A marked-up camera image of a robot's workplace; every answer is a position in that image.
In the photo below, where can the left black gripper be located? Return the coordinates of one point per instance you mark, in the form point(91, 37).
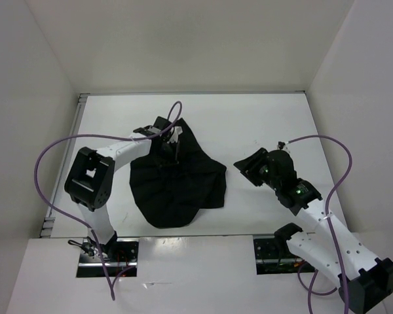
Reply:
point(173, 160)

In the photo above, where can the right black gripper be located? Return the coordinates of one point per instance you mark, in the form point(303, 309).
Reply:
point(244, 164)

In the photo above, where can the black skirt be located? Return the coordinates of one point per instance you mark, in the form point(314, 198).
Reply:
point(168, 194)

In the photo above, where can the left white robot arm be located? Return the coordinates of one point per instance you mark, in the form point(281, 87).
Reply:
point(90, 179)

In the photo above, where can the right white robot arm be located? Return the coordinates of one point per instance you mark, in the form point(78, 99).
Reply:
point(318, 236)

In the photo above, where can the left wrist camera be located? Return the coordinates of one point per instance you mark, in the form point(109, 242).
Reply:
point(174, 136)

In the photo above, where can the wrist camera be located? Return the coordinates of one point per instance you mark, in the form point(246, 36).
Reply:
point(283, 146)
point(174, 136)

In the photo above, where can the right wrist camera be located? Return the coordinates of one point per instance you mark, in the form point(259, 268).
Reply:
point(283, 146)

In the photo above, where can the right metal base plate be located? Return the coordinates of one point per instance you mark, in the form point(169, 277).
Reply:
point(270, 260)

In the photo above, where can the metal base plate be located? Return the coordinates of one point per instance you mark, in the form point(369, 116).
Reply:
point(270, 260)
point(124, 260)

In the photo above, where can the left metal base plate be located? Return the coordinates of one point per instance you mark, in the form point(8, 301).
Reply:
point(124, 260)

